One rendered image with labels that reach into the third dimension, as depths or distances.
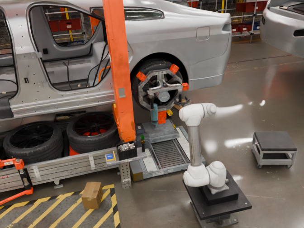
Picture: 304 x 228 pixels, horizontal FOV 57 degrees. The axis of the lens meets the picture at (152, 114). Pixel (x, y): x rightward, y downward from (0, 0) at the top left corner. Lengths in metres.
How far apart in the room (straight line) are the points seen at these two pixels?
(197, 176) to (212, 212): 0.36
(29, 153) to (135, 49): 1.64
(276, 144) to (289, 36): 2.05
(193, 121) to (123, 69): 0.85
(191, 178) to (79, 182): 1.50
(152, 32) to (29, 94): 1.53
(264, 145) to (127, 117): 1.62
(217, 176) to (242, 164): 1.11
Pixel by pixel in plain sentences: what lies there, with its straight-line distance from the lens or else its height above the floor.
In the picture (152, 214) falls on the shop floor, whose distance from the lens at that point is 3.07.
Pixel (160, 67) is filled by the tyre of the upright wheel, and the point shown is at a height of 1.14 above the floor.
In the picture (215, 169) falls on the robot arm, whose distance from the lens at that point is 2.61.
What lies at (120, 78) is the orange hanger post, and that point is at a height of 1.28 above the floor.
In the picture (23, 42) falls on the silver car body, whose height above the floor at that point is 1.59.
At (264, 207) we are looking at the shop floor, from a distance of 3.27.
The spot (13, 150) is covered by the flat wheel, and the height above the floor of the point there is 0.50.
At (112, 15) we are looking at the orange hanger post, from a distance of 2.58.
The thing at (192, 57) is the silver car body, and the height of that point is 1.19.
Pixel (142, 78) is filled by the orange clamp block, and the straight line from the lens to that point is 3.26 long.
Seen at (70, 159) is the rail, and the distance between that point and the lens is 3.29.
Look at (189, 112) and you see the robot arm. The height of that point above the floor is 1.16.
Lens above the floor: 2.38
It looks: 31 degrees down
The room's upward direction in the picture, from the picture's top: 3 degrees counter-clockwise
